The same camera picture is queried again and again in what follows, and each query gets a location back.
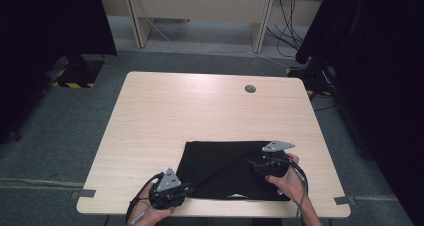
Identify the black stand base hazard tape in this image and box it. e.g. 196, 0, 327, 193
50, 53, 105, 90
285, 56, 336, 99

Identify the person's right hand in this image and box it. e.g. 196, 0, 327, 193
264, 152, 310, 204

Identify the black power cables bundle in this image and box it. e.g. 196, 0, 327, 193
265, 0, 305, 59

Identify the grey tape strip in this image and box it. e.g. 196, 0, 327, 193
69, 188, 97, 201
334, 195, 357, 206

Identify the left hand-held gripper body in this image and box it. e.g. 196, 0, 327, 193
148, 167, 188, 211

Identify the black curtain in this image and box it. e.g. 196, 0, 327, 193
0, 0, 118, 144
294, 0, 424, 226

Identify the beige wooden desk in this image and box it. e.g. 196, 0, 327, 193
121, 0, 278, 54

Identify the thin white floor cable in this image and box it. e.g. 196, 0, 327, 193
145, 17, 303, 70

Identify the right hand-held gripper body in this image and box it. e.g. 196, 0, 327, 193
253, 139, 296, 179

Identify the person's left hand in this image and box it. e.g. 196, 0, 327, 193
131, 185, 176, 224

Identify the right hand-held gripper cable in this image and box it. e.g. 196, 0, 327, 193
275, 156, 310, 218

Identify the thin black floor cable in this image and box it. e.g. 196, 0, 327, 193
313, 103, 338, 113

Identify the black tank top white trim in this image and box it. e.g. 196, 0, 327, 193
175, 140, 292, 202

